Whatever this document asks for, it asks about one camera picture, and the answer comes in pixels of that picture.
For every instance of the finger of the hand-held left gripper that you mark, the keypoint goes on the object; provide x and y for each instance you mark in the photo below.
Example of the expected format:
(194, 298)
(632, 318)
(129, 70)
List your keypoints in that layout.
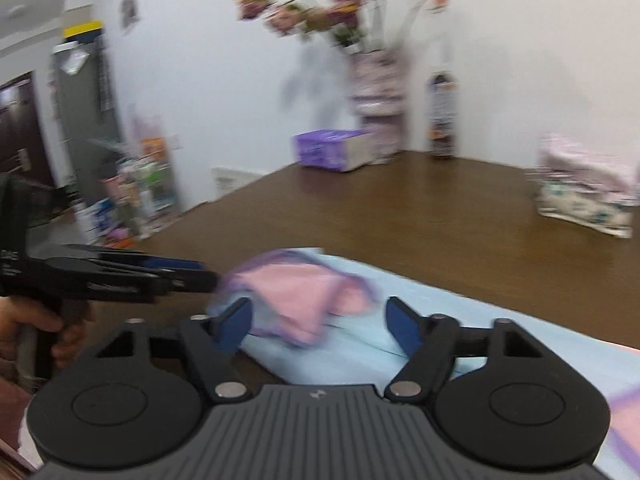
(170, 263)
(125, 282)

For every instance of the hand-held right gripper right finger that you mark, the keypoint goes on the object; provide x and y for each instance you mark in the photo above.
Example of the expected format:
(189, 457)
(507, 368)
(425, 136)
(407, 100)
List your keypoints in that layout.
(402, 325)

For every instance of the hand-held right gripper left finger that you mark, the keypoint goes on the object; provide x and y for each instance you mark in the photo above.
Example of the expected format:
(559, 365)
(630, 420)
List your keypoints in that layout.
(235, 325)

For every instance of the pink blue mesh vest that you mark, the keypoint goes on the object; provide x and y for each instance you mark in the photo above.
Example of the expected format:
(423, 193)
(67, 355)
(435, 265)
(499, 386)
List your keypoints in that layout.
(300, 290)

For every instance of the person's left hand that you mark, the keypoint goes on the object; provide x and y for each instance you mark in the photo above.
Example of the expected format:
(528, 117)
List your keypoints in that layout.
(12, 317)

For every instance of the shelf of colourful goods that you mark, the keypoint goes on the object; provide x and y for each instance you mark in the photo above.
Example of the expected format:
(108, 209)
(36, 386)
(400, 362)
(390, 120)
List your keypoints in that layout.
(140, 180)

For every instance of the dark door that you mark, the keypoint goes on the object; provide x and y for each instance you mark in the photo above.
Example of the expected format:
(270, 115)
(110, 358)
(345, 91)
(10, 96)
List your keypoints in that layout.
(20, 125)

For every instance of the grey refrigerator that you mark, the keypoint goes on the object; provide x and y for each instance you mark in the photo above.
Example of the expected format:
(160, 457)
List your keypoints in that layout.
(80, 125)

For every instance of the purple tissue pack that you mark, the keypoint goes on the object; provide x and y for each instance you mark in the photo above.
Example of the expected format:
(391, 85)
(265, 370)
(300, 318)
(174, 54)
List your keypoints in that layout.
(320, 147)

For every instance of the yellow box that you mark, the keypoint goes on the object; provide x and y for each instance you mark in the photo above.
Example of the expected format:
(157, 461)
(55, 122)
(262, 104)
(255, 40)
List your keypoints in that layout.
(85, 27)

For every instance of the cream green-flower folded cloth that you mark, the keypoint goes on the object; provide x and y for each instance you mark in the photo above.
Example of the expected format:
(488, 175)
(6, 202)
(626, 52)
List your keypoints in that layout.
(575, 207)

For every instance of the white ceiling fixture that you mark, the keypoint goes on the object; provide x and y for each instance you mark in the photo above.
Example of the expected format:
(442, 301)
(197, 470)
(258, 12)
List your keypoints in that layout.
(19, 10)

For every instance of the tea bottle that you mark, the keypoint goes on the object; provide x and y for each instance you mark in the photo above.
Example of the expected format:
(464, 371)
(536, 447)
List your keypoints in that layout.
(443, 110)

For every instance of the purple textured vase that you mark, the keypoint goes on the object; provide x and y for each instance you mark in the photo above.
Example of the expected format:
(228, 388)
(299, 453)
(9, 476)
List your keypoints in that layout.
(375, 95)

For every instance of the pink floral folded cloth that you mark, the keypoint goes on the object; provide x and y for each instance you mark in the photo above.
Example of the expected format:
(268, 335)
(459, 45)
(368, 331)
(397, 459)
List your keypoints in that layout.
(585, 160)

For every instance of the dried rose bouquet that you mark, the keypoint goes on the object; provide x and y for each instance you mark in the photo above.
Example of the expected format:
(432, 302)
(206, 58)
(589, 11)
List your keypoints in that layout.
(340, 10)

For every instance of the wall picture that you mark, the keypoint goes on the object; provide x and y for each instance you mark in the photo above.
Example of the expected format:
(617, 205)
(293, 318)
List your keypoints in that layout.
(130, 5)

